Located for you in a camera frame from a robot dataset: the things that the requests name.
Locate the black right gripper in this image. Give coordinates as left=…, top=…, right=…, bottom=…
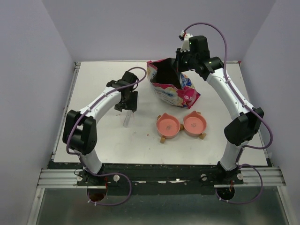
left=171, top=47, right=197, bottom=73

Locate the pet food bag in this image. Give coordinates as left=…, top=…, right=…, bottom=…
left=146, top=58, right=201, bottom=109

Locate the clear plastic scoop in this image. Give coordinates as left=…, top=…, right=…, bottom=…
left=123, top=110, right=134, bottom=128

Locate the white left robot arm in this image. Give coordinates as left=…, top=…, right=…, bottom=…
left=62, top=71, right=139, bottom=185

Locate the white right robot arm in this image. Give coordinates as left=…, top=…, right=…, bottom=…
left=173, top=33, right=264, bottom=184

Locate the pink left pet bowl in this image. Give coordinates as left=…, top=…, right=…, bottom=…
left=156, top=113, right=181, bottom=139

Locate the pink pet bowl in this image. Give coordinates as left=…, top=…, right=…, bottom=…
left=183, top=111, right=207, bottom=140
left=156, top=113, right=181, bottom=139

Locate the pink right pet bowl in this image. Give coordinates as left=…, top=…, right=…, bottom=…
left=183, top=111, right=207, bottom=140

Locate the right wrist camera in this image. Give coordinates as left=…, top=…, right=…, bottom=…
left=179, top=31, right=193, bottom=53

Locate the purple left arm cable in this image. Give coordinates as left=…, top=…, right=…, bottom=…
left=66, top=67, right=147, bottom=207

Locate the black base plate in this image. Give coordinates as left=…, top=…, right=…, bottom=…
left=48, top=162, right=243, bottom=196

